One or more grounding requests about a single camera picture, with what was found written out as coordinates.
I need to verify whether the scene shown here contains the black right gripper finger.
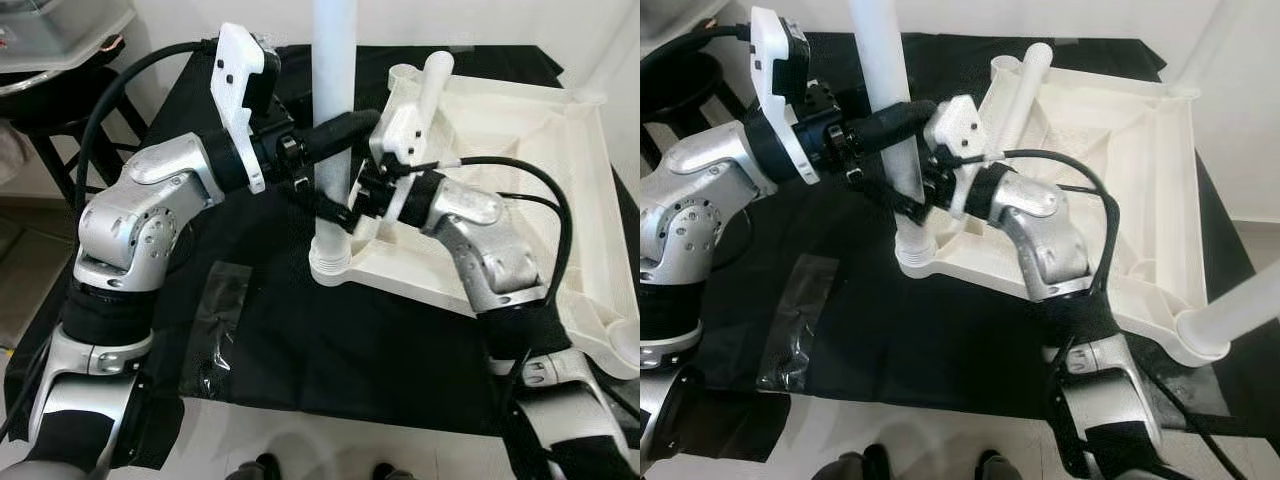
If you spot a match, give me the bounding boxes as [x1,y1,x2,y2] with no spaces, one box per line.
[858,172,931,226]
[290,175,356,233]

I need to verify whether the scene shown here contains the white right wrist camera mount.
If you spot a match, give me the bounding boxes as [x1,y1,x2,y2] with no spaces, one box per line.
[368,95,436,226]
[925,93,993,216]

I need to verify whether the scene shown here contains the black tablecloth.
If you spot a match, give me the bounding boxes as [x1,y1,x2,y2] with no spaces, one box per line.
[5,42,641,446]
[640,32,1280,461]

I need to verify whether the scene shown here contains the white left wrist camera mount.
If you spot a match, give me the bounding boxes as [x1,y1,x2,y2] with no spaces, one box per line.
[748,5,823,186]
[210,22,283,196]

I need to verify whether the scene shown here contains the black wok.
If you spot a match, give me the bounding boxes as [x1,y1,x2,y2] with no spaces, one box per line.
[0,40,126,101]

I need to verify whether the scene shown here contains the clear plastic storage box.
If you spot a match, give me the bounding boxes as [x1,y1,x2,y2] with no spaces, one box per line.
[640,0,731,26]
[0,0,136,73]

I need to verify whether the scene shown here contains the grey left robot leg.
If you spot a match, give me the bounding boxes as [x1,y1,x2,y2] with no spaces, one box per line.
[228,452,286,480]
[815,445,893,480]

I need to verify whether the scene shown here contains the white plastic table top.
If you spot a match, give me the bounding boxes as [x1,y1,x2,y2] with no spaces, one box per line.
[308,62,641,381]
[893,55,1229,369]

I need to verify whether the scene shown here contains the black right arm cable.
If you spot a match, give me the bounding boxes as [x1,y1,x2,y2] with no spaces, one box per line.
[400,155,641,480]
[960,148,1251,480]

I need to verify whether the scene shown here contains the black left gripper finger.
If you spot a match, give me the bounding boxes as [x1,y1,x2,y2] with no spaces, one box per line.
[298,110,383,163]
[848,98,938,153]

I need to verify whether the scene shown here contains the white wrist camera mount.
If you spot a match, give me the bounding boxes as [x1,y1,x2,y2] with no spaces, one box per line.
[368,95,436,226]
[925,93,993,216]
[748,5,823,186]
[210,22,283,196]

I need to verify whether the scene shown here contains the black wooden stool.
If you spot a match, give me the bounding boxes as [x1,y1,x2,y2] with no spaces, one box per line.
[5,95,141,211]
[640,50,751,141]

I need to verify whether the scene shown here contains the clear crumpled plastic sheet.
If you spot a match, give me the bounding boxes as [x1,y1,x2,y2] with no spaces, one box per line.
[178,260,253,401]
[755,255,841,393]

